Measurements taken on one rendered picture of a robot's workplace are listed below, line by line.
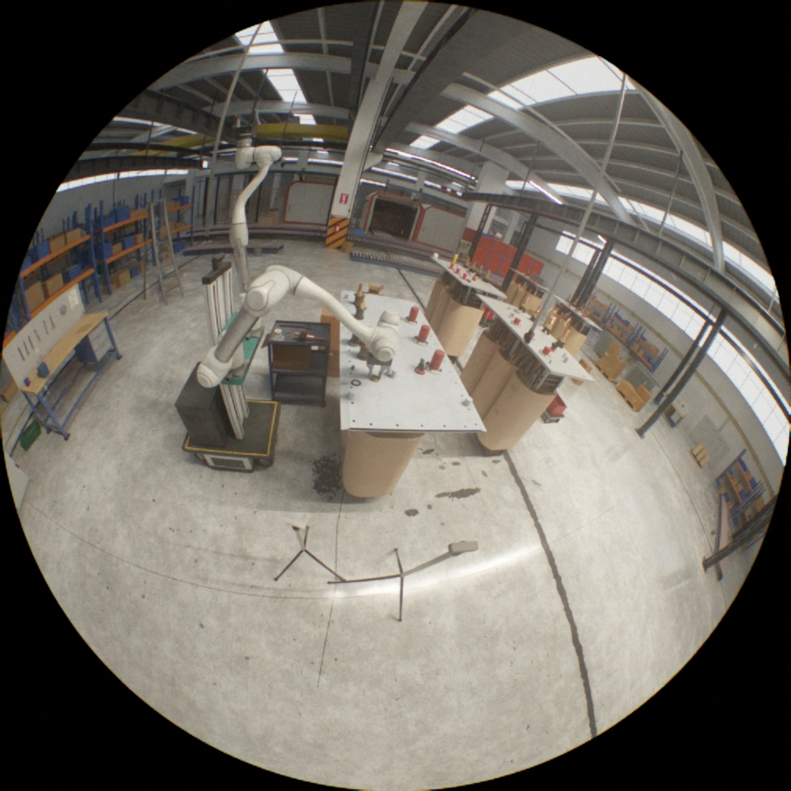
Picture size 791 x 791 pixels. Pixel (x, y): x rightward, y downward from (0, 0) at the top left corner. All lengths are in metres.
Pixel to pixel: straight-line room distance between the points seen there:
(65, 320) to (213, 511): 4.04
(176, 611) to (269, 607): 0.87
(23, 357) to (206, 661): 4.20
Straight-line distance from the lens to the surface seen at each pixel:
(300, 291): 1.18
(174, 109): 8.86
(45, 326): 5.01
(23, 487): 4.64
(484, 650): 2.67
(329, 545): 2.27
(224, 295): 1.88
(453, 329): 4.14
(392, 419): 1.20
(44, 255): 8.34
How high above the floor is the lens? 2.22
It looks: 40 degrees down
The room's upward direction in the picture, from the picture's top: 19 degrees clockwise
